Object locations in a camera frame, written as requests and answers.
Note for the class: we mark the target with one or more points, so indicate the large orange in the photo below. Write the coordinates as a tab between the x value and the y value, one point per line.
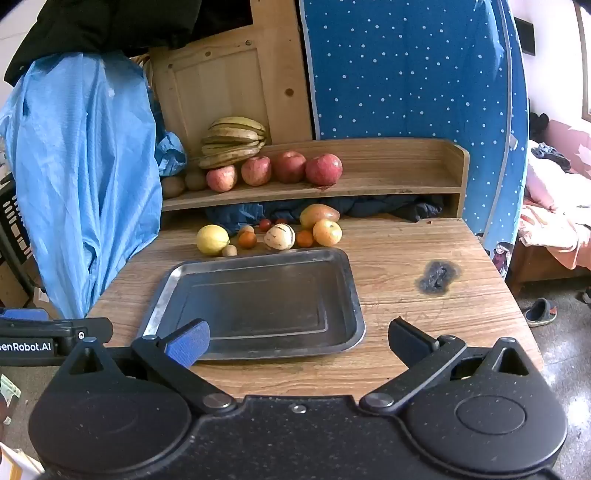
328	233

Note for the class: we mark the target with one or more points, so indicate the metal tray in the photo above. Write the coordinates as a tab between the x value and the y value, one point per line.
258	295

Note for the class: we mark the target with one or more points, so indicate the yellow lemon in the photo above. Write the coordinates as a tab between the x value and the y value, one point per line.
212	240

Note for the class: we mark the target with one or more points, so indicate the dark blue quilted cloth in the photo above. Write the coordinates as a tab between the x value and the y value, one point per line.
231	213

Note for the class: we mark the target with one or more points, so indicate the small tangerine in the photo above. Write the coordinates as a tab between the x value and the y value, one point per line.
247	240
304	239

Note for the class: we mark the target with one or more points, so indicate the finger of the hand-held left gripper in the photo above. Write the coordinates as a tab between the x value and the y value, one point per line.
99	330

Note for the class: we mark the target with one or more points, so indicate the pink blanket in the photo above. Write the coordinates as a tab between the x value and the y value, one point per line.
563	194

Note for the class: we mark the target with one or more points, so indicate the green red mango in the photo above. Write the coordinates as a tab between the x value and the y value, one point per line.
318	213

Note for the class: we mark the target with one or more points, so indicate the wooden bed frame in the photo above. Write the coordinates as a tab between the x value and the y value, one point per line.
535	272

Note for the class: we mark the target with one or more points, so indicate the small round brown longan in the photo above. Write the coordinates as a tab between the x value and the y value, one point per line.
229	250
247	228

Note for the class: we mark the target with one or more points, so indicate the wooden cabinet panel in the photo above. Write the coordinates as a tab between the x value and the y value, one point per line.
217	92

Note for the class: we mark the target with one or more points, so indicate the wooden desk shelf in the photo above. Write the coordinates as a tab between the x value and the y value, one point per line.
392	166

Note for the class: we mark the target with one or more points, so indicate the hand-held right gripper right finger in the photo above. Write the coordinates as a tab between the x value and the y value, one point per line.
408	339

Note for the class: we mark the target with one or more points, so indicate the blue white-dotted fabric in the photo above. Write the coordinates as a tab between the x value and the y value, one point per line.
406	69

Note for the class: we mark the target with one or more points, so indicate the black plastic crate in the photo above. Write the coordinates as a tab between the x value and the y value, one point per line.
14	221

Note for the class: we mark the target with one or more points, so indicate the black jacket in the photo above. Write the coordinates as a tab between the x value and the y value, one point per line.
106	27

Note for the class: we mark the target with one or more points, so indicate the bunch of ripe bananas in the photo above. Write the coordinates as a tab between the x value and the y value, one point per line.
233	141

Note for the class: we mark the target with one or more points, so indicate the crumpled light blue cloth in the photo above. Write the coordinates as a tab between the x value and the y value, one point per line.
171	152

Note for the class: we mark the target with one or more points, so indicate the light blue striped garment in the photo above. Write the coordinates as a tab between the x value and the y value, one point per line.
83	161

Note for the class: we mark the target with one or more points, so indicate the white striped pepino melon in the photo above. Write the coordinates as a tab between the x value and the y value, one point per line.
279	237

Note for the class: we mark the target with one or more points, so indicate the dark slipper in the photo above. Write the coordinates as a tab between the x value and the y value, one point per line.
540	313

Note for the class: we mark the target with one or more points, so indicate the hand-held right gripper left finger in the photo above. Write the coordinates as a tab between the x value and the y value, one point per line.
187	344

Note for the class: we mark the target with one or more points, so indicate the dark clothes pile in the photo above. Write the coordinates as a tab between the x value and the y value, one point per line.
551	156

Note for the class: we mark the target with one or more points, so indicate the red apple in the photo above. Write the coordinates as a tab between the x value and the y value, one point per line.
289	166
221	177
324	170
256	170

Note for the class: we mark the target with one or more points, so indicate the brown kiwi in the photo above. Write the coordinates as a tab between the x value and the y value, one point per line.
173	186
195	179

